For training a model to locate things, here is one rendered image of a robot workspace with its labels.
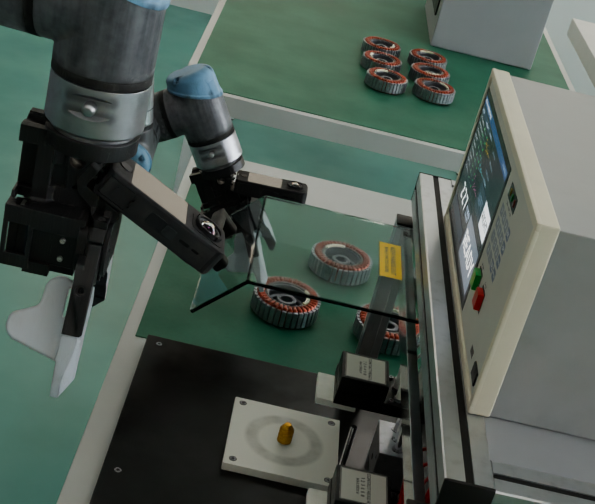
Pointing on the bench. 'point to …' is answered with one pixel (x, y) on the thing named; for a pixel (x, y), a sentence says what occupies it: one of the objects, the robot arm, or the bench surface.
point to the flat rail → (414, 486)
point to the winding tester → (554, 266)
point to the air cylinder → (386, 454)
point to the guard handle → (224, 232)
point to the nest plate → (277, 455)
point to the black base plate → (209, 428)
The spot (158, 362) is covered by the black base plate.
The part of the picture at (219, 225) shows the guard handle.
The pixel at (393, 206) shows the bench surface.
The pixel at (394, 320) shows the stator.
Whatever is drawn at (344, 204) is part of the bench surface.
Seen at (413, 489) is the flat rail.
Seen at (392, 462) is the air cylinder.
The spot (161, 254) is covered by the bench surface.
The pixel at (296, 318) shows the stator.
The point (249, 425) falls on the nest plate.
